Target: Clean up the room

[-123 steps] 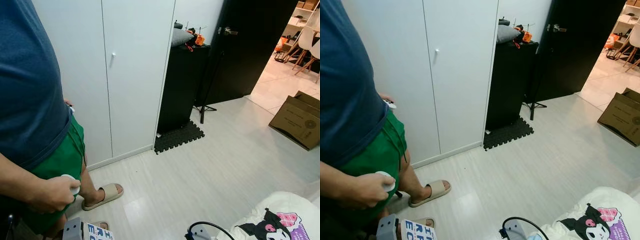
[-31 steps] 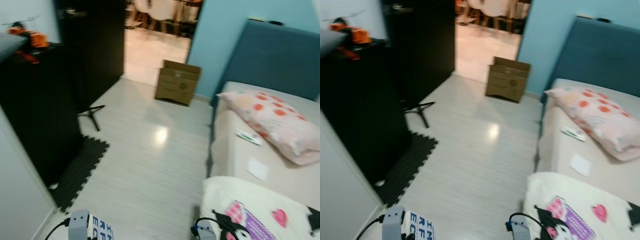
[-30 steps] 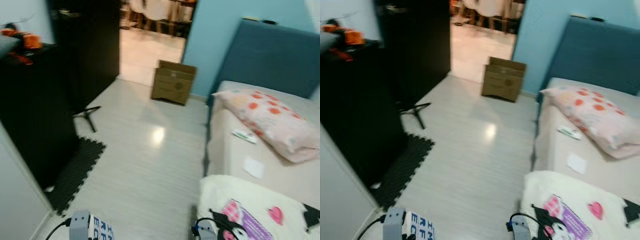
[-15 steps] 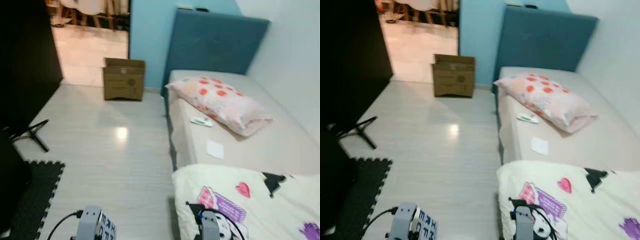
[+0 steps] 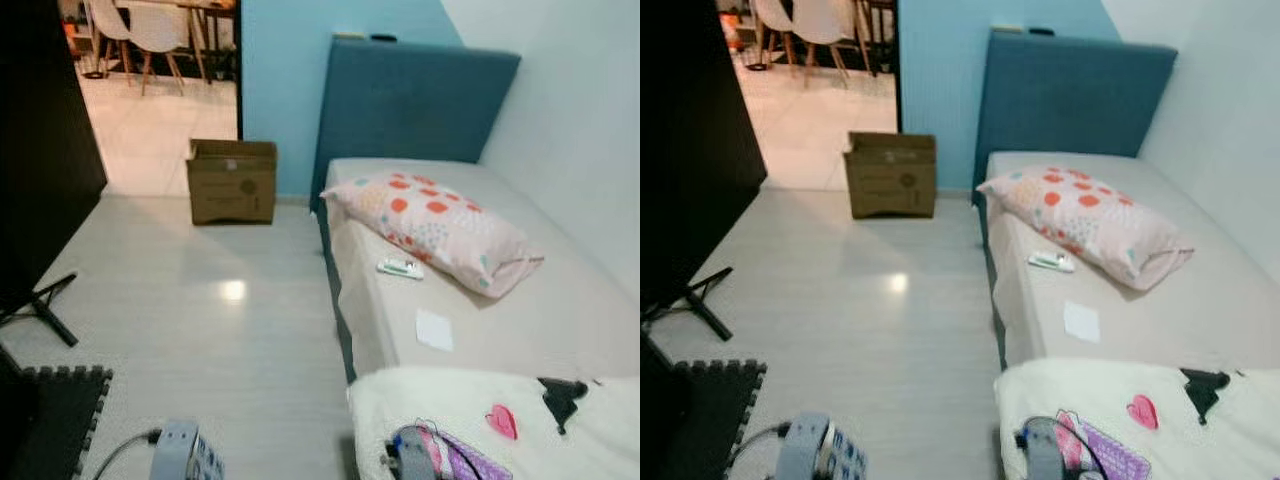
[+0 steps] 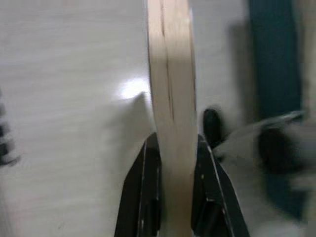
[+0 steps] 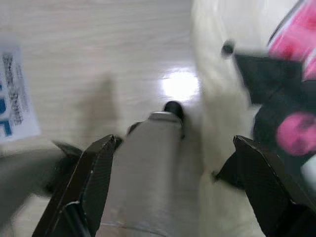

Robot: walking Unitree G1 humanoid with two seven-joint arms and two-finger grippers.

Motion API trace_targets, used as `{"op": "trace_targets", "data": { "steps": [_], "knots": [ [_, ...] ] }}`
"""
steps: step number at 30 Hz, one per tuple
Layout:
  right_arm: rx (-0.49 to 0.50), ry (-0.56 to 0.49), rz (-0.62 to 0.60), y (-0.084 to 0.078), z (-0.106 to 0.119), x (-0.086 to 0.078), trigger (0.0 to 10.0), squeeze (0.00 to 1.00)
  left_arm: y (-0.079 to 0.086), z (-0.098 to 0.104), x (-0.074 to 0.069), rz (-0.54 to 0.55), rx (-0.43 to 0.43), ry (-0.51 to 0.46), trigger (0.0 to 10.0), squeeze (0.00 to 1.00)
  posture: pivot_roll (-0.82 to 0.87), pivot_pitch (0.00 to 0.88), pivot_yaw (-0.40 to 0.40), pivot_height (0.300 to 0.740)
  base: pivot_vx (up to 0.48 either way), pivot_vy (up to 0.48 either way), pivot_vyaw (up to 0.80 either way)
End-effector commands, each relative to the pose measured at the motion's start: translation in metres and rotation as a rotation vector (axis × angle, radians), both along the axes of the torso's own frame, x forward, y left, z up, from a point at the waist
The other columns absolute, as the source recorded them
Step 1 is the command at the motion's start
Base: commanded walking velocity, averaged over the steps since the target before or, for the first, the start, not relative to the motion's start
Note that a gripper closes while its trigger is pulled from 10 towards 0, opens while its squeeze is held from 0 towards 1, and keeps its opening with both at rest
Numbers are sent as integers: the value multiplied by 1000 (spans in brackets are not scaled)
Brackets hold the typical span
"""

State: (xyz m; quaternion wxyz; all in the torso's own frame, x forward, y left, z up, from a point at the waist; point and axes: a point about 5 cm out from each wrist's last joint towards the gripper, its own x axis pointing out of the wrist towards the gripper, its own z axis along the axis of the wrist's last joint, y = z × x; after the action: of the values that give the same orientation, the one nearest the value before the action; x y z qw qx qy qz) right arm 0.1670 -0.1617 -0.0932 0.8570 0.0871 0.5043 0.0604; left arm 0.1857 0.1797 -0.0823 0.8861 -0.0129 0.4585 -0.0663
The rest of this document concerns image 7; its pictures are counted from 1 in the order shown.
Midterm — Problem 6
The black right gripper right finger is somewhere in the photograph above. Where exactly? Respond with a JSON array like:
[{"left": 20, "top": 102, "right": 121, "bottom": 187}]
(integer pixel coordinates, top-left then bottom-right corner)
[{"left": 213, "top": 135, "right": 316, "bottom": 237}]

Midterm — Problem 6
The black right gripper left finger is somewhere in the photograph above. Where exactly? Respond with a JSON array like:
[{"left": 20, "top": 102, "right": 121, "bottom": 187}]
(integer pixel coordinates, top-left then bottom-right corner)
[{"left": 31, "top": 134, "right": 123, "bottom": 237}]

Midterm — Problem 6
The cream cartoon print blanket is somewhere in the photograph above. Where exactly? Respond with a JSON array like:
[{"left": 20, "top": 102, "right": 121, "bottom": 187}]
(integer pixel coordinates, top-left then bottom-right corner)
[{"left": 191, "top": 0, "right": 316, "bottom": 237}]

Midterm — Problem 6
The white book blue lettering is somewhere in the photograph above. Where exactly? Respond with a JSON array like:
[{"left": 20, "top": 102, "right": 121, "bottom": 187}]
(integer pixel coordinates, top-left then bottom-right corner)
[{"left": 0, "top": 37, "right": 41, "bottom": 146}]

